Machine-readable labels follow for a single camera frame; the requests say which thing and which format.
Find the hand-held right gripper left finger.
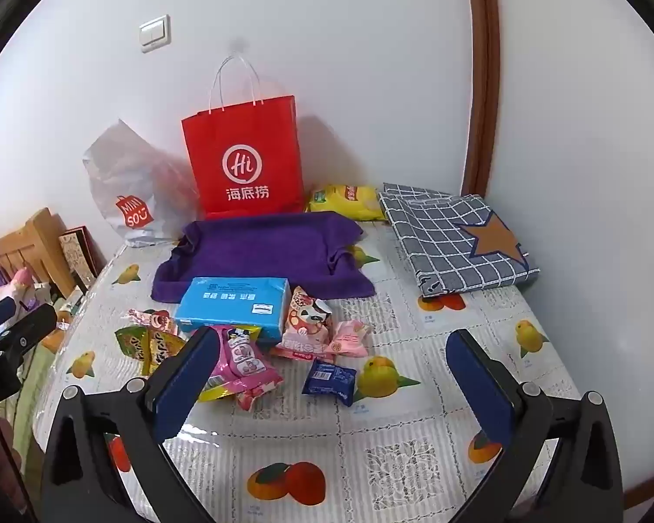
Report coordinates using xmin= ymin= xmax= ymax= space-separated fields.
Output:
xmin=40 ymin=326 xmax=221 ymax=523

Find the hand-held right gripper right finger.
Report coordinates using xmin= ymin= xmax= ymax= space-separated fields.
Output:
xmin=446 ymin=329 xmax=625 ymax=523

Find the yellow green snack packet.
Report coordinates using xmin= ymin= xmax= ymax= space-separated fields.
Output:
xmin=142 ymin=329 xmax=187 ymax=377
xmin=196 ymin=378 xmax=241 ymax=404

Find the purple pink snack packet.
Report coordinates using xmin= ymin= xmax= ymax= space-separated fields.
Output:
xmin=207 ymin=325 xmax=284 ymax=398

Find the white pink candy packet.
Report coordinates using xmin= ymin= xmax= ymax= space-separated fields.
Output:
xmin=128 ymin=308 xmax=178 ymax=336

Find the blue tissue pack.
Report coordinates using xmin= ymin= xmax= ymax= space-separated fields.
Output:
xmin=174 ymin=277 xmax=292 ymax=341

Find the pink cat print biscuit packet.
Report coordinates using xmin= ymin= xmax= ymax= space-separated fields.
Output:
xmin=269 ymin=286 xmax=336 ymax=361

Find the dark blue snack packet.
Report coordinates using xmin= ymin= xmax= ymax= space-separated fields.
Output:
xmin=301 ymin=358 xmax=358 ymax=407

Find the pale pink peach packet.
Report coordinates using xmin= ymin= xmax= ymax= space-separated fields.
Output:
xmin=327 ymin=320 xmax=371 ymax=357

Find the person's left hand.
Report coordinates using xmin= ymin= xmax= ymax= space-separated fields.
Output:
xmin=0 ymin=417 xmax=25 ymax=507

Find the green bedsheet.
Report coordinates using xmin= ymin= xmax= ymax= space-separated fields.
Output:
xmin=11 ymin=338 xmax=50 ymax=448

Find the pink white plush toy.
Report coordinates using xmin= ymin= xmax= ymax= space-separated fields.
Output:
xmin=0 ymin=269 xmax=52 ymax=317

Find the brown patterned box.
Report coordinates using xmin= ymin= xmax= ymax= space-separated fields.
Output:
xmin=58 ymin=225 xmax=107 ymax=292

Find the fruit print tablecloth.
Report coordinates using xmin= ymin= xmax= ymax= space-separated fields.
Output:
xmin=33 ymin=223 xmax=595 ymax=523

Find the purple towel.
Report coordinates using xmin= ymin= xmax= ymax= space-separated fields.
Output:
xmin=151 ymin=211 xmax=376 ymax=302

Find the grey checked cloth bag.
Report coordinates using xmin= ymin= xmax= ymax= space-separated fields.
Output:
xmin=378 ymin=182 xmax=542 ymax=299

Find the white plastic bag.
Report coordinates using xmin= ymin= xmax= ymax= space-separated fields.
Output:
xmin=83 ymin=118 xmax=200 ymax=246

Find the yellow chips bag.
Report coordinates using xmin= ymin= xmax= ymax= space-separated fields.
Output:
xmin=307 ymin=184 xmax=387 ymax=222

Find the red paper bag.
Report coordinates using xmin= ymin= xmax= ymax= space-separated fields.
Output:
xmin=181 ymin=53 xmax=305 ymax=221

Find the white light switch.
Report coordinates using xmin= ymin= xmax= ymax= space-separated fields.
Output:
xmin=139 ymin=14 xmax=172 ymax=54

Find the brown wooden door frame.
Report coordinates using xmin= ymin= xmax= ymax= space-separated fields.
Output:
xmin=460 ymin=0 xmax=501 ymax=197

